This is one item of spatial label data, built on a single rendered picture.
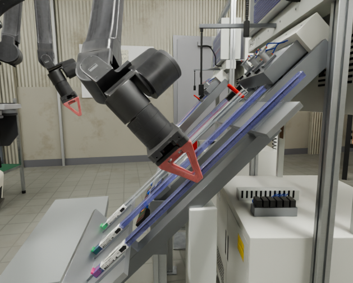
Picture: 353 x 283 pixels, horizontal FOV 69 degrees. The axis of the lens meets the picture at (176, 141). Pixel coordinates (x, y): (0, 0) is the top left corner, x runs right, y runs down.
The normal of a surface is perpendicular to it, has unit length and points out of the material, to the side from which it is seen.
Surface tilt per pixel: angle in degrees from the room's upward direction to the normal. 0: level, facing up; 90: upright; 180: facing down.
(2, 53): 90
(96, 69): 56
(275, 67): 90
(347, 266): 90
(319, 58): 90
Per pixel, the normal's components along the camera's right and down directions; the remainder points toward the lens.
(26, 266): 0.00, -0.99
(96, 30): -0.20, -0.51
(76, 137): 0.18, 0.15
